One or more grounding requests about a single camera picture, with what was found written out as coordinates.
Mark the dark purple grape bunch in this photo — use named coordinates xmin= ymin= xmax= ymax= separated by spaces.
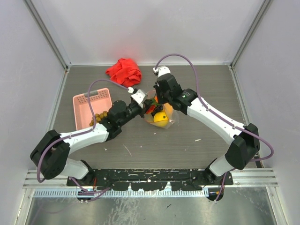
xmin=151 ymin=105 xmax=164 ymax=116

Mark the pink perforated plastic basket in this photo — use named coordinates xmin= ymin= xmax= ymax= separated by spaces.
xmin=73 ymin=88 xmax=112 ymax=130

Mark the clear zip top bag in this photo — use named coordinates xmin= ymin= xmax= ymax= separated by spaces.
xmin=144 ymin=90 xmax=178 ymax=129

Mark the yellow pear fruit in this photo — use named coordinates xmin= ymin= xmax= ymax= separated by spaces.
xmin=153 ymin=112 xmax=169 ymax=127

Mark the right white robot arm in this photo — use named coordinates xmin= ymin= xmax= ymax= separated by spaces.
xmin=154 ymin=73 xmax=260 ymax=185

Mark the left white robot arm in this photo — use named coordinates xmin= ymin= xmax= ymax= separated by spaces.
xmin=30 ymin=100 xmax=150 ymax=186

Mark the bunch of brown longans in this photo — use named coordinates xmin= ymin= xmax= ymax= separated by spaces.
xmin=89 ymin=111 xmax=108 ymax=127

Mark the crumpled red cloth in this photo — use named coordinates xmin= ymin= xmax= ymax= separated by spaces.
xmin=105 ymin=58 xmax=142 ymax=88

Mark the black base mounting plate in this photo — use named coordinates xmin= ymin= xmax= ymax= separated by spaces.
xmin=77 ymin=169 xmax=233 ymax=191

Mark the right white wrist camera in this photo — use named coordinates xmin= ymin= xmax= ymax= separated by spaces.
xmin=152 ymin=66 xmax=171 ymax=77

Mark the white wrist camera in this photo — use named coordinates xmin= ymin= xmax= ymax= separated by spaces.
xmin=152 ymin=66 xmax=171 ymax=77
xmin=127 ymin=87 xmax=148 ymax=108

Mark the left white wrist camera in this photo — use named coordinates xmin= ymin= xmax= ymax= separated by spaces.
xmin=127 ymin=87 xmax=148 ymax=108

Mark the grey slotted cable duct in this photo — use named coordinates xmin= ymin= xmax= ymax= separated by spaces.
xmin=33 ymin=187 xmax=209 ymax=198

